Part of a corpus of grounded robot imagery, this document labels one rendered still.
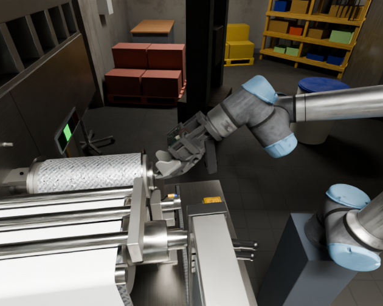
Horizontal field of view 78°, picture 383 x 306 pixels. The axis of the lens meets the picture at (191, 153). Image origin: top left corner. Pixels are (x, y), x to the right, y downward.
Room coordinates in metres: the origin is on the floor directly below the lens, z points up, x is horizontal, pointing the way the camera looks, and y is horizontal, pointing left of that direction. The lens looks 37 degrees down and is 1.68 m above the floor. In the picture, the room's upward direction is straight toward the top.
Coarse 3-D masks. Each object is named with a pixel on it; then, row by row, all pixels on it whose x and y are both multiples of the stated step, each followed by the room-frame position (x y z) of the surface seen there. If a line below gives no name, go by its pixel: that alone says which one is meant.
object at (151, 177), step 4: (148, 164) 0.47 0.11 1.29; (152, 164) 0.46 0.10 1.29; (148, 168) 0.45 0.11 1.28; (152, 168) 0.45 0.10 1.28; (148, 172) 0.44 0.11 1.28; (152, 172) 0.44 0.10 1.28; (148, 176) 0.43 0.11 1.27; (152, 176) 0.43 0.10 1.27; (148, 180) 0.43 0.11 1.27; (152, 180) 0.43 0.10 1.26; (148, 184) 0.42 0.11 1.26; (152, 184) 0.42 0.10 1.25; (152, 188) 0.43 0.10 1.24
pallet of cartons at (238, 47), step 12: (228, 24) 6.20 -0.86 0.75; (240, 24) 6.20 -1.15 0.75; (228, 36) 5.94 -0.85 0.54; (240, 36) 5.98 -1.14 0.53; (228, 48) 5.55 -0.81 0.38; (240, 48) 5.58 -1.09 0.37; (252, 48) 5.63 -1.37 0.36; (228, 60) 5.52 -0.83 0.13; (240, 60) 5.94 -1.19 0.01; (252, 60) 5.62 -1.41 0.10
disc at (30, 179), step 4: (40, 156) 0.46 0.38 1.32; (44, 156) 0.47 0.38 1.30; (36, 160) 0.44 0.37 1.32; (40, 160) 0.45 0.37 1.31; (44, 160) 0.47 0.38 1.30; (32, 164) 0.42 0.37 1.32; (36, 164) 0.43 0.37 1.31; (32, 168) 0.41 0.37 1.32; (28, 172) 0.40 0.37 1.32; (32, 172) 0.41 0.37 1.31; (28, 176) 0.39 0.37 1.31; (32, 176) 0.40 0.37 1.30; (28, 180) 0.38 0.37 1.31; (32, 180) 0.39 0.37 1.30; (28, 184) 0.38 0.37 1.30; (32, 184) 0.39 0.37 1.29; (28, 188) 0.37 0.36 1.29; (32, 188) 0.38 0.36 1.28; (28, 192) 0.36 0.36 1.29; (32, 192) 0.37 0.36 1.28
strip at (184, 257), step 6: (180, 192) 0.73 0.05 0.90; (180, 210) 0.63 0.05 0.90; (180, 216) 0.60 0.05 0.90; (180, 222) 0.57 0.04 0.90; (186, 246) 0.47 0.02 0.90; (186, 252) 0.44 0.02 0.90; (186, 258) 0.42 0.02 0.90; (186, 264) 0.40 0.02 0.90; (186, 270) 0.38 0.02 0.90; (186, 276) 0.36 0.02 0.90; (186, 282) 0.34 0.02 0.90; (186, 288) 0.32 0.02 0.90; (186, 294) 0.31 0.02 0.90; (186, 300) 0.29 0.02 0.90
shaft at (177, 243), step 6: (180, 228) 0.23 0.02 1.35; (168, 234) 0.22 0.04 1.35; (174, 234) 0.22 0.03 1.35; (180, 234) 0.22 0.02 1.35; (186, 234) 0.22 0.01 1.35; (168, 240) 0.21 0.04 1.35; (174, 240) 0.21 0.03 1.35; (180, 240) 0.21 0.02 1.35; (186, 240) 0.21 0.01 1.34; (168, 246) 0.20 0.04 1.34; (174, 246) 0.20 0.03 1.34; (180, 246) 0.20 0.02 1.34
